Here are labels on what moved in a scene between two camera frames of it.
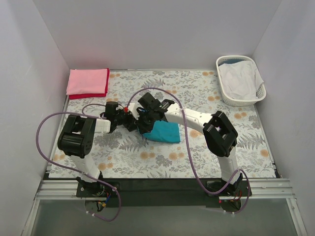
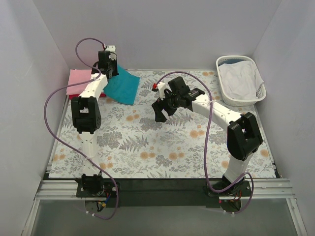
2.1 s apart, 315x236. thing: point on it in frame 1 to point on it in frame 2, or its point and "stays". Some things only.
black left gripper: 131,122 to 111,72
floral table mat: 160,124 stays
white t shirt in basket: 240,79 stays
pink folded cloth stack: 87,81 stays
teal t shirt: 163,131 to 122,88
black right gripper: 145,123 to 163,103
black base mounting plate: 160,192 stays
